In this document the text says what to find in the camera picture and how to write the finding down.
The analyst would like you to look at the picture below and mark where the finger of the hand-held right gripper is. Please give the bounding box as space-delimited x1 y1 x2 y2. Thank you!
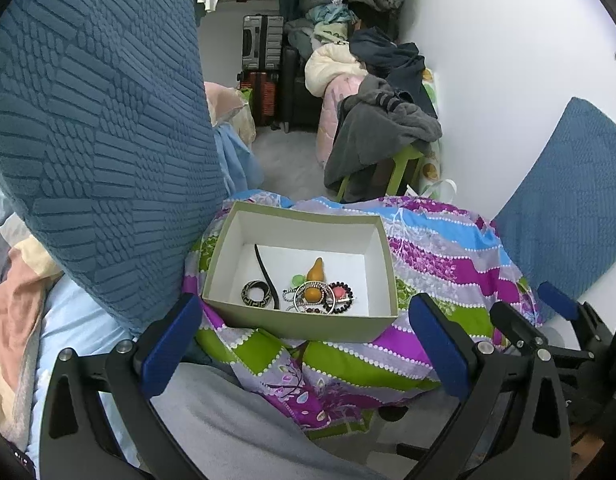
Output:
489 300 556 357
538 281 614 356

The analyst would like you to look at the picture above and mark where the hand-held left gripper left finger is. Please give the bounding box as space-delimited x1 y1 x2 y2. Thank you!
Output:
38 292 209 480

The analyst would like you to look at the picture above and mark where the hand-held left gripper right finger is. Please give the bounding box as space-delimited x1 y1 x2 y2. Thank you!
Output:
395 292 574 480

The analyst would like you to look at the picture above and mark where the grey-green cardboard box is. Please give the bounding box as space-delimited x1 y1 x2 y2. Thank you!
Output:
202 201 399 343

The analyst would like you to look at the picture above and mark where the colourful floral printed blanket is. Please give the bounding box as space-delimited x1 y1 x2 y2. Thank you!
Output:
182 195 546 433

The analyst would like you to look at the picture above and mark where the black patterned bangle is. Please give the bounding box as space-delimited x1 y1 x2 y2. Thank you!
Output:
241 280 275 308

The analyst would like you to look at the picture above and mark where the grey cloth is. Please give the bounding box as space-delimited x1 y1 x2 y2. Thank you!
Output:
152 360 389 480

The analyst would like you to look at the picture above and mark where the blue textured pillow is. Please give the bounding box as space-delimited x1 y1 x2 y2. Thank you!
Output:
0 0 226 336
490 96 616 323

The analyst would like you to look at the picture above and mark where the light blue sheet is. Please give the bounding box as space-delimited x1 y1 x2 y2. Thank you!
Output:
28 275 138 466

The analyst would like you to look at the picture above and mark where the black hair stick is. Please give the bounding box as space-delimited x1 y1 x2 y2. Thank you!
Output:
254 243 281 310

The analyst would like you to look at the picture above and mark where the silver bangle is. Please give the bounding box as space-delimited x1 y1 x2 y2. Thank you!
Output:
292 281 335 315

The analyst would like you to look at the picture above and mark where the white plastic bag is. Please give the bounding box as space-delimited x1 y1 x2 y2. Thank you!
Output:
403 179 459 201

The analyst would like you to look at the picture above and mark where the pastel patchwork quilt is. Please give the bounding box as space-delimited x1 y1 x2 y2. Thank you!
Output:
0 167 63 446

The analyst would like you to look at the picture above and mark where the fruit print pillow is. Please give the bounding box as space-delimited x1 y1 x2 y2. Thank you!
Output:
418 67 446 196

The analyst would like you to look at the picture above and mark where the green stool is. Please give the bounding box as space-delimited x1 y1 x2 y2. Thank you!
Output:
336 142 423 203

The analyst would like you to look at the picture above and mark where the light blue cloth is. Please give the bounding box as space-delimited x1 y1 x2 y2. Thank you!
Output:
213 122 266 201

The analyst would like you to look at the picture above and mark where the grey garment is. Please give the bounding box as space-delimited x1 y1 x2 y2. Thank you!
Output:
324 76 443 191

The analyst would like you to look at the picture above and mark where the beige floral quilt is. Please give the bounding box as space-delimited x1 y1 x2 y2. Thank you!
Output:
223 92 257 143

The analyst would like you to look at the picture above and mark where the peach pillow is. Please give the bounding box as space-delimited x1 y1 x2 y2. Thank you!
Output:
203 81 239 126

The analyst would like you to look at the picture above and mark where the pink quilt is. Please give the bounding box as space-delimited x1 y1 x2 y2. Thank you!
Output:
315 77 363 166

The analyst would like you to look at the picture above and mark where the red suitcase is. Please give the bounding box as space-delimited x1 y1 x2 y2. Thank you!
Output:
240 71 281 128

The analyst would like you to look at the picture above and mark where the black suitcase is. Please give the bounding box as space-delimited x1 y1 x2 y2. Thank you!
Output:
280 45 321 133

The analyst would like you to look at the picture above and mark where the dark navy garment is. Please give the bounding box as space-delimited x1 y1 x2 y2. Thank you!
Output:
349 27 436 111

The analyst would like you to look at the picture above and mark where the cream duvet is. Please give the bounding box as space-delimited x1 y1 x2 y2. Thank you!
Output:
305 42 369 98

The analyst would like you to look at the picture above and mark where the silver suitcase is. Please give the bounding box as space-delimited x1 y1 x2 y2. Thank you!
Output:
242 14 283 72

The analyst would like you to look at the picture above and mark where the pile of clothes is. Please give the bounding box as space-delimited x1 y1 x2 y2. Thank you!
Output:
283 0 403 51

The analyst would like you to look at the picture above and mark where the black bead bracelet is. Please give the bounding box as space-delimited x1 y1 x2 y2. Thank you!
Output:
322 281 357 317

